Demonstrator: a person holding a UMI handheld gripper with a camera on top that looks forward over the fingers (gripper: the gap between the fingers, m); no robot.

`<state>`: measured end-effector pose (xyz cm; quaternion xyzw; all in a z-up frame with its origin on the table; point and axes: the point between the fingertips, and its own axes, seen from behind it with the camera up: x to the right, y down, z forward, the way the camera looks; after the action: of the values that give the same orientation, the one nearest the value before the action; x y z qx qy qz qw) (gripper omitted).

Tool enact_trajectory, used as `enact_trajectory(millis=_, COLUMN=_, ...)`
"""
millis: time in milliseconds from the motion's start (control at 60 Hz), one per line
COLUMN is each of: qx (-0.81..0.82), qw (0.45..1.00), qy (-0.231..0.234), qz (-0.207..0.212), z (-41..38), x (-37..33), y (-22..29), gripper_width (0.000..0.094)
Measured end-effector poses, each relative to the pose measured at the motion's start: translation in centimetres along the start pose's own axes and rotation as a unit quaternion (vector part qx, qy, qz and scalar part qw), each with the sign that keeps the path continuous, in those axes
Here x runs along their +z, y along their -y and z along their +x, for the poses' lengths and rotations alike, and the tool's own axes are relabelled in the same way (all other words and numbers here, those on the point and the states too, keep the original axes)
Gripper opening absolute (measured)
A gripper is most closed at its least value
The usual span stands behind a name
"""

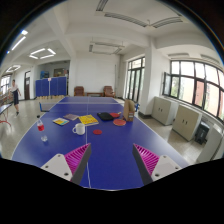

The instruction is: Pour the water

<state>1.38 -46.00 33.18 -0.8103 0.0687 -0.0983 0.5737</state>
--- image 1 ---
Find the black pouch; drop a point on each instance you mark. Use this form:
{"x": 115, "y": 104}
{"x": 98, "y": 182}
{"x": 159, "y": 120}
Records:
{"x": 105, "y": 116}

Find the beige cabinet far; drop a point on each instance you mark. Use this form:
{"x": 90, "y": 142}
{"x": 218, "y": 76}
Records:
{"x": 164, "y": 110}

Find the grey purple notebook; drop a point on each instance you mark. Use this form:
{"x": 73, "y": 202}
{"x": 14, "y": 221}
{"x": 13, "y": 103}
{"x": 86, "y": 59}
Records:
{"x": 71, "y": 117}

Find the blue partition screens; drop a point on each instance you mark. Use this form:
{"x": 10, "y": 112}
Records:
{"x": 51, "y": 86}

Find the brown armchair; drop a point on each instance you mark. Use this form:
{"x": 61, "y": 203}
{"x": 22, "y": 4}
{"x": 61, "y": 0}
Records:
{"x": 79, "y": 91}
{"x": 108, "y": 91}

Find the beige cabinet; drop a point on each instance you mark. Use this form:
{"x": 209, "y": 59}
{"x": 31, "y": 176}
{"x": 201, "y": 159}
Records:
{"x": 164, "y": 110}
{"x": 186, "y": 122}

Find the beige cabinet near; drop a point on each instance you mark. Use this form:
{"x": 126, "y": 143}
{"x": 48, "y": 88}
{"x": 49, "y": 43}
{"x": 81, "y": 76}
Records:
{"x": 186, "y": 122}

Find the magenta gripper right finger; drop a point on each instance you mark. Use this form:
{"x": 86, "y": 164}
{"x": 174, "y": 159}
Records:
{"x": 151, "y": 166}

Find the red table tennis paddle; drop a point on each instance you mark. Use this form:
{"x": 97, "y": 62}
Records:
{"x": 119, "y": 122}

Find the clear bottle with red label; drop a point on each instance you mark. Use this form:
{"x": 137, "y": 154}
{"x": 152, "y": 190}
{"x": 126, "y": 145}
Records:
{"x": 41, "y": 129}

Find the blue and yellow booklet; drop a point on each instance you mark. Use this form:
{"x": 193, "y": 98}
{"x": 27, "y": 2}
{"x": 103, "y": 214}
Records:
{"x": 60, "y": 121}

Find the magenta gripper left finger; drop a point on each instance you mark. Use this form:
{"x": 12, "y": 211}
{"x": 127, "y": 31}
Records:
{"x": 70, "y": 166}

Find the white ceramic mug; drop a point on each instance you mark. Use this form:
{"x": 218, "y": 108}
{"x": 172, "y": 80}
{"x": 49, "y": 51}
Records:
{"x": 79, "y": 129}

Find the left brown armchair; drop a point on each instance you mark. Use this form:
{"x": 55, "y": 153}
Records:
{"x": 79, "y": 91}

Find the black bin by cabinet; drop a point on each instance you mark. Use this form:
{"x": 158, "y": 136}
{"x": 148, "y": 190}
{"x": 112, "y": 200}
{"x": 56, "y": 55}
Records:
{"x": 201, "y": 132}

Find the blue table tennis table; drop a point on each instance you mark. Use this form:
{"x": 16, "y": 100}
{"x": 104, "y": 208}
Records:
{"x": 111, "y": 164}

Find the small red round coaster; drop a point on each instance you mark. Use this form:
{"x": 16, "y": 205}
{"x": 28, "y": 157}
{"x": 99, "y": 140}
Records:
{"x": 97, "y": 132}

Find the person in white shirt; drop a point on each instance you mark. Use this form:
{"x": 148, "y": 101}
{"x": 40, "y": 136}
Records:
{"x": 16, "y": 94}

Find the right brown armchair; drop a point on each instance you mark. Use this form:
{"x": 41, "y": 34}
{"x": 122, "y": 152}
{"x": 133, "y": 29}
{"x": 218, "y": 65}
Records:
{"x": 108, "y": 91}

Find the yellow book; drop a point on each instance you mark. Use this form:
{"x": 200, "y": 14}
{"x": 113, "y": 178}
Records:
{"x": 88, "y": 120}

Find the brown paper bag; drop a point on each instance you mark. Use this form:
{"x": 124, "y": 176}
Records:
{"x": 129, "y": 110}

